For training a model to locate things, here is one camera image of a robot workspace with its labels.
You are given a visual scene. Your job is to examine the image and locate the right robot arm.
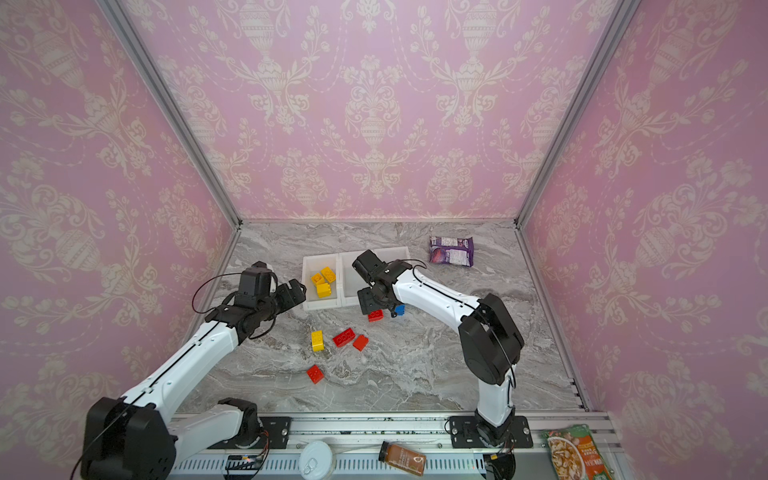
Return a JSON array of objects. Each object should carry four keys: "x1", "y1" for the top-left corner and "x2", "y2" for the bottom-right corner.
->
[{"x1": 354, "y1": 260, "x2": 525, "y2": 447}]

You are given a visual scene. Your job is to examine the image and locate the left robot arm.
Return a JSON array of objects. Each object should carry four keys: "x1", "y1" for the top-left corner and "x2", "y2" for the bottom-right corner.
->
[{"x1": 70, "y1": 273, "x2": 306, "y2": 479}]

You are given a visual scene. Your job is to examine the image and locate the white right bin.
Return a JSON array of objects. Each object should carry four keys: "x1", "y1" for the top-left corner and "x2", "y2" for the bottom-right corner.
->
[{"x1": 373, "y1": 246, "x2": 411, "y2": 263}]

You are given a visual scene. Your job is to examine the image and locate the long red lego brick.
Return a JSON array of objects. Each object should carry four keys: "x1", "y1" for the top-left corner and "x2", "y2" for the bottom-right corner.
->
[{"x1": 333, "y1": 328, "x2": 356, "y2": 348}]

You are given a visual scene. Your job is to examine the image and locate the white left bin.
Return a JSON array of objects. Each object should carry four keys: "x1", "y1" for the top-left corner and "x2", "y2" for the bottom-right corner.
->
[{"x1": 302, "y1": 254, "x2": 341, "y2": 311}]

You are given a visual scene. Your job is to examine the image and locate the purple snack packet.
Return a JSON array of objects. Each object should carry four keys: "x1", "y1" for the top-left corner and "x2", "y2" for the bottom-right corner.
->
[{"x1": 429, "y1": 236, "x2": 474, "y2": 267}]

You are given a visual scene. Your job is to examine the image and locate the brown spice jar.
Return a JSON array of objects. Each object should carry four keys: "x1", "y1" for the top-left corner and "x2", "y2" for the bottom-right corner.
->
[{"x1": 378, "y1": 441, "x2": 427, "y2": 476}]

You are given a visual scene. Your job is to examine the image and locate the white round lid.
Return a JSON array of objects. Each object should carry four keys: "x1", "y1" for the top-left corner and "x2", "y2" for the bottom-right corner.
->
[{"x1": 298, "y1": 440, "x2": 335, "y2": 480}]

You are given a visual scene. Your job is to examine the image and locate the green food packet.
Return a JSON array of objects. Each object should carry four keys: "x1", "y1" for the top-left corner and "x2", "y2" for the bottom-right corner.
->
[{"x1": 543, "y1": 424, "x2": 613, "y2": 480}]

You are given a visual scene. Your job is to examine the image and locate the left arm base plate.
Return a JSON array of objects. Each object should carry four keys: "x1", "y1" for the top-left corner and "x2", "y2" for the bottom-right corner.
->
[{"x1": 210, "y1": 416, "x2": 292, "y2": 450}]

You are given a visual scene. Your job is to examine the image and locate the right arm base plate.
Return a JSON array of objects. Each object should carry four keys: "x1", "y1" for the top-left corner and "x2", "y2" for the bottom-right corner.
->
[{"x1": 447, "y1": 415, "x2": 534, "y2": 449}]

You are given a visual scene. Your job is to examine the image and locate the aluminium front rail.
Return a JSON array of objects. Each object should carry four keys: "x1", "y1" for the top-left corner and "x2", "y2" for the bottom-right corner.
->
[{"x1": 104, "y1": 411, "x2": 631, "y2": 480}]

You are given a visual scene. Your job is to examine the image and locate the grey corner post left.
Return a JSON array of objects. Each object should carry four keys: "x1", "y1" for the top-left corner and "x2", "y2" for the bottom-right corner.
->
[{"x1": 96, "y1": 0, "x2": 242, "y2": 230}]

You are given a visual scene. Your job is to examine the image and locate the grey corner post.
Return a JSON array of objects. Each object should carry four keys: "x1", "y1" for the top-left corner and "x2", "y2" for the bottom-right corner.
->
[
  {"x1": 516, "y1": 0, "x2": 641, "y2": 231},
  {"x1": 96, "y1": 0, "x2": 242, "y2": 230}
]

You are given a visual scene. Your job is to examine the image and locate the grey corner post right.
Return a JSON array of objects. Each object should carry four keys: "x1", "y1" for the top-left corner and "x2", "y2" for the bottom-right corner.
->
[{"x1": 516, "y1": 0, "x2": 641, "y2": 231}]

